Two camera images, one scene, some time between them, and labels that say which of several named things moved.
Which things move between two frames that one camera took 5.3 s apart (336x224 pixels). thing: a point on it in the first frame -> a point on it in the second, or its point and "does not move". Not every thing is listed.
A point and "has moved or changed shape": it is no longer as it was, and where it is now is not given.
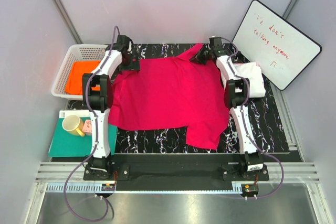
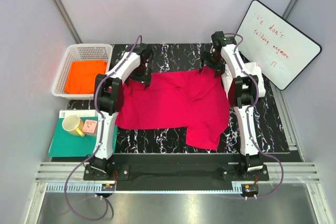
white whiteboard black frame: x=283 y=51 does not move
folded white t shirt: x=252 y=72 does not move
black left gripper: x=133 y=65 -> x=139 y=80
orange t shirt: x=74 y=85 does not move
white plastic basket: x=76 y=53 does not move
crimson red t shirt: x=172 y=92 has moved or changed shape
